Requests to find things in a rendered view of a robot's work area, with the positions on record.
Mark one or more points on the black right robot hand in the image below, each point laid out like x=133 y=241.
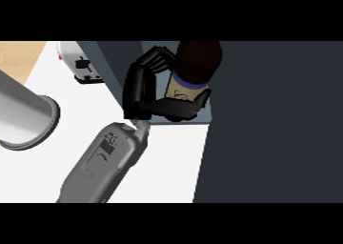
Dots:
x=138 y=92

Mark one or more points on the dark wine bottle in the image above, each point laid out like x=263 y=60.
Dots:
x=198 y=60

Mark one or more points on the dark grey cabinet door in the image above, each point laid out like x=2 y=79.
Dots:
x=277 y=127

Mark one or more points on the white toaster appliance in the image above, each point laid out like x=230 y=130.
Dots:
x=79 y=62

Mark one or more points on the blue-grey cabinet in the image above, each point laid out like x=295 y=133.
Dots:
x=114 y=63

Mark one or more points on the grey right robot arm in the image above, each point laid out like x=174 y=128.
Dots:
x=104 y=162

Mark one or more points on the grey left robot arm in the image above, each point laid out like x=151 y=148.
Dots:
x=17 y=111

